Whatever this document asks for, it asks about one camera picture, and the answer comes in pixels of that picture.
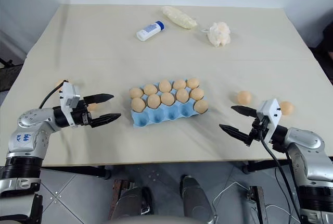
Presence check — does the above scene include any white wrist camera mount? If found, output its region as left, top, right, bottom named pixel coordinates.
left=256, top=98, right=283, bottom=144
left=58, top=81, right=82, bottom=127

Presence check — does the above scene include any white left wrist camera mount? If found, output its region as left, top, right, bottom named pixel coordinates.
left=58, top=81, right=82, bottom=127

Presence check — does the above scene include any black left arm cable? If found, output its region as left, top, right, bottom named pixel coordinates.
left=39, top=79, right=69, bottom=109

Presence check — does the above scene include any black table frame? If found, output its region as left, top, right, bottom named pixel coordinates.
left=41, top=156, right=333, bottom=179

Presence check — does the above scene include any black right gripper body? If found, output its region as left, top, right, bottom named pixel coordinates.
left=244, top=116, right=270, bottom=147

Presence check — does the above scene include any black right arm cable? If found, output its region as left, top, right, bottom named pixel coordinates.
left=260, top=126, right=308, bottom=224

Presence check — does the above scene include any black background equipment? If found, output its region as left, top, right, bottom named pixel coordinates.
left=313, top=7, right=333, bottom=84

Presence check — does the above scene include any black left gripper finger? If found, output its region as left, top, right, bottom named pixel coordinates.
left=83, top=93, right=116, bottom=105
left=90, top=113, right=122, bottom=129

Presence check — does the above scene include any dark rounded glossy shape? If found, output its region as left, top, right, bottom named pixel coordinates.
left=180, top=174, right=218, bottom=224
left=118, top=186, right=154, bottom=224

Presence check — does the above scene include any clear bag of white grains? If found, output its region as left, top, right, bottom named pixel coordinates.
left=161, top=5, right=197, bottom=29

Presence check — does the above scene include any dark metal rack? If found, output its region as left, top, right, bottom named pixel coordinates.
left=0, top=56, right=23, bottom=93

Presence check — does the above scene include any white bottle with blue cap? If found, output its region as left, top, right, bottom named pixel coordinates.
left=136, top=20, right=165, bottom=42

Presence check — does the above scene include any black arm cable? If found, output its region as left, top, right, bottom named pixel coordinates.
left=39, top=79, right=69, bottom=109
left=260, top=126, right=308, bottom=224

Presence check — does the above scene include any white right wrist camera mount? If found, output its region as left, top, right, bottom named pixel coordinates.
left=256, top=98, right=283, bottom=144

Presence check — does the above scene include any blue egg tray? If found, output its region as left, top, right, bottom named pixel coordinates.
left=129, top=78, right=210, bottom=128

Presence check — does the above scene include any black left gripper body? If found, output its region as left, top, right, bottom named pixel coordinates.
left=70, top=97, right=93, bottom=128

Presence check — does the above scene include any white orange mesh bath sponge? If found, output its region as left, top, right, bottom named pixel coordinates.
left=199, top=21, right=232, bottom=47

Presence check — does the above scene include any rusty metal bracket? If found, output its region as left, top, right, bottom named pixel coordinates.
left=113, top=179, right=131, bottom=204
left=248, top=185, right=268, bottom=224

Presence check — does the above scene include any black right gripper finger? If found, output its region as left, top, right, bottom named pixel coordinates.
left=230, top=105, right=259, bottom=118
left=219, top=123, right=252, bottom=145

